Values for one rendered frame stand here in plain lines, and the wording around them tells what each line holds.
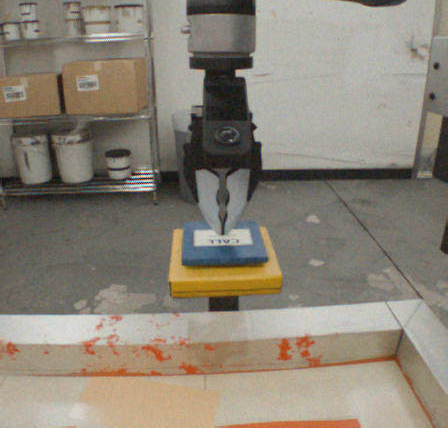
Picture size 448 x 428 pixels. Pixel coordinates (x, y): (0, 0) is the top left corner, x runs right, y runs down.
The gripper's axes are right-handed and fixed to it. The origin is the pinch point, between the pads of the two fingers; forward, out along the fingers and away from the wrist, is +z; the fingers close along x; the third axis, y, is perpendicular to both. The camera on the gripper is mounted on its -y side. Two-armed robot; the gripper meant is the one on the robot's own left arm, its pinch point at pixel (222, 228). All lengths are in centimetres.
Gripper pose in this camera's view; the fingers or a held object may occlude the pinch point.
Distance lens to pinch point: 49.9
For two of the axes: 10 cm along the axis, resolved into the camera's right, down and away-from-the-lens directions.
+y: -0.7, -4.0, 9.1
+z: 0.0, 9.1, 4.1
